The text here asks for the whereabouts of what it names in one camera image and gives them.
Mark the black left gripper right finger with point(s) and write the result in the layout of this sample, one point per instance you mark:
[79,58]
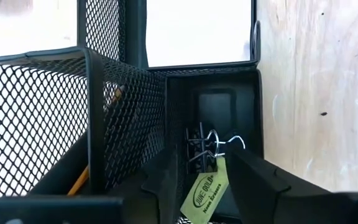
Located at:
[259,193]

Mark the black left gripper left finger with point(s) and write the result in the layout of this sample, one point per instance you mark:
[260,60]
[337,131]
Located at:
[160,186]

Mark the green eraser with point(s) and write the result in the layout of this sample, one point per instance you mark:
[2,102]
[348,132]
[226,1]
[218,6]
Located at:
[204,193]

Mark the black binder clip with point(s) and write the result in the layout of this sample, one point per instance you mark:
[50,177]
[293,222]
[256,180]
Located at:
[197,149]

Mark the orange pencil pink eraser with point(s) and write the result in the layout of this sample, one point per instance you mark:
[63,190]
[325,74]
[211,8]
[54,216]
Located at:
[79,182]

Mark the black mesh desk organizer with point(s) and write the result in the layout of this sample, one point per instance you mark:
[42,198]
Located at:
[129,102]

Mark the pink sticky note pad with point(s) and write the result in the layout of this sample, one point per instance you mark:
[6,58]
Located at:
[197,31]

